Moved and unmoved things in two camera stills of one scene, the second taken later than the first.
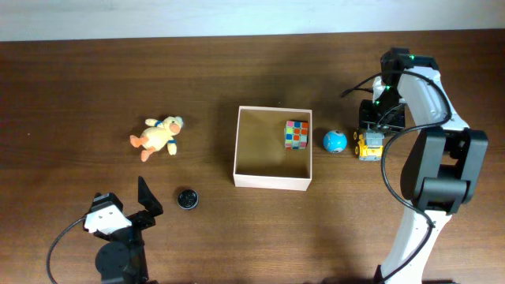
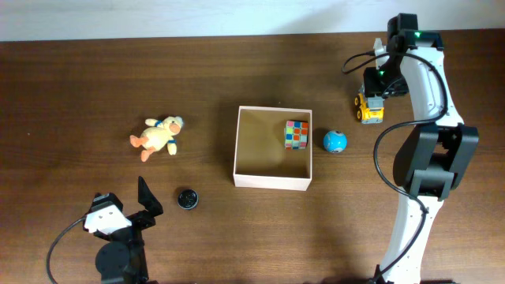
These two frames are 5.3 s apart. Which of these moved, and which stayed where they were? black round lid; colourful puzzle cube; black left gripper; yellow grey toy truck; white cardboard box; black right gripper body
Moved: yellow grey toy truck; black right gripper body
Stayed: black left gripper; black round lid; white cardboard box; colourful puzzle cube
